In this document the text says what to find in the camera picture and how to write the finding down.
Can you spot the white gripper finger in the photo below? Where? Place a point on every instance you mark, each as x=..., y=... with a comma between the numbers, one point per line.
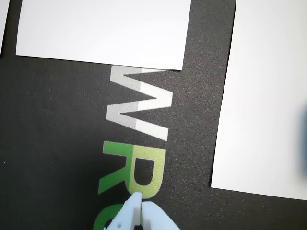
x=158, y=220
x=124, y=215

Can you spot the blue paper box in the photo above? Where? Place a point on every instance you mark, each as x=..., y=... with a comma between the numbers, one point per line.
x=304, y=134

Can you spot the dark grey printed mat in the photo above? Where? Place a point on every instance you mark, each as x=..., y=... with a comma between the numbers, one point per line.
x=48, y=119

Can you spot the white paper sheet marked HOME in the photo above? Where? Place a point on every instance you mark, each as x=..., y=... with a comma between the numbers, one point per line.
x=263, y=95

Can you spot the white paper sheet marked 1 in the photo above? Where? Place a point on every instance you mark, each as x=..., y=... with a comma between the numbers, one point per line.
x=96, y=28

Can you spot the white paper sheet marked 2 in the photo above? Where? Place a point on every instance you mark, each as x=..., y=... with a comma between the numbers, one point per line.
x=2, y=24

